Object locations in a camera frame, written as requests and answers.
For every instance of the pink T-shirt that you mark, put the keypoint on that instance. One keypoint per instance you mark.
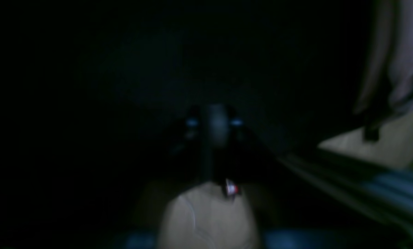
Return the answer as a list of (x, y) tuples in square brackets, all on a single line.
[(390, 56)]

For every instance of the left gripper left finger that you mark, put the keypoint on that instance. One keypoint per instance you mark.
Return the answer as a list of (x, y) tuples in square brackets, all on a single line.
[(172, 164)]

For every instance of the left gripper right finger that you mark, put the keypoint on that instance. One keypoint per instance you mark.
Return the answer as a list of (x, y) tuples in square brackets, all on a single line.
[(244, 167)]

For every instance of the black table cloth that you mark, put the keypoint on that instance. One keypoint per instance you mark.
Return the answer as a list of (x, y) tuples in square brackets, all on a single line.
[(85, 83)]

